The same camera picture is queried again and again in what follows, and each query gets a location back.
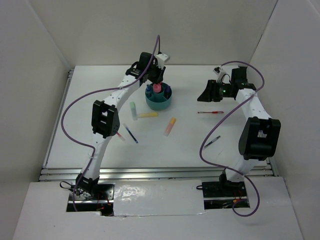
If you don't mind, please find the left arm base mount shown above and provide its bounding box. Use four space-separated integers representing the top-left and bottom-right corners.
59 181 115 217

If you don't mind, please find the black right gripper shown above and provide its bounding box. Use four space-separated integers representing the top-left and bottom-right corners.
197 79 234 102

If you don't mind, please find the blue refill pen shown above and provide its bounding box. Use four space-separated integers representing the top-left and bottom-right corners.
123 123 139 144

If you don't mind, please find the pink bottle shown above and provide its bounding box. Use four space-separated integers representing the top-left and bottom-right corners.
152 83 162 94

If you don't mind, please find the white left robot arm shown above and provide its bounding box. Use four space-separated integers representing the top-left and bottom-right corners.
76 52 170 200

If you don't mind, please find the aluminium table frame rail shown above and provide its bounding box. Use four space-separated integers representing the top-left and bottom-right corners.
39 65 280 181

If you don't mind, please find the green highlighter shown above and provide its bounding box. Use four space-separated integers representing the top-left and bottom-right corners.
129 101 138 121

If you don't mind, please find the red refill pen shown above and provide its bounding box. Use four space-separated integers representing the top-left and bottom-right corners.
116 132 126 141

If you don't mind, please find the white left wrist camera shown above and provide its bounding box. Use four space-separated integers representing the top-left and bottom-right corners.
155 53 170 69

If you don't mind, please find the blue cap spray bottle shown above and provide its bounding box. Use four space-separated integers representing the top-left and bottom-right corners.
145 84 153 99

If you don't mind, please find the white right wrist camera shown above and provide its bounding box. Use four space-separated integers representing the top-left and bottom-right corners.
213 66 227 83

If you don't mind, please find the teal round organizer container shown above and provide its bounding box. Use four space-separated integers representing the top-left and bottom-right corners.
145 82 173 111

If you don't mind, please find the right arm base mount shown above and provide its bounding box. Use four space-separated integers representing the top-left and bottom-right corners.
196 181 250 210

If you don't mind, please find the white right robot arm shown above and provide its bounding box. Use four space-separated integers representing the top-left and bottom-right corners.
197 66 281 196

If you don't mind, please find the yellow highlighter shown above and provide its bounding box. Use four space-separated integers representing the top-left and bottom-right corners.
137 112 159 118

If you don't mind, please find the red gel pen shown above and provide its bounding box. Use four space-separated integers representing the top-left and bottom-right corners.
197 111 224 114

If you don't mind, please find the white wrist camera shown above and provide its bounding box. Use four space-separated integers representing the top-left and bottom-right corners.
155 53 170 69
213 66 227 83

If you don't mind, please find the black gel pen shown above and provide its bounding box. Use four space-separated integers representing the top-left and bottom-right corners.
203 135 221 149

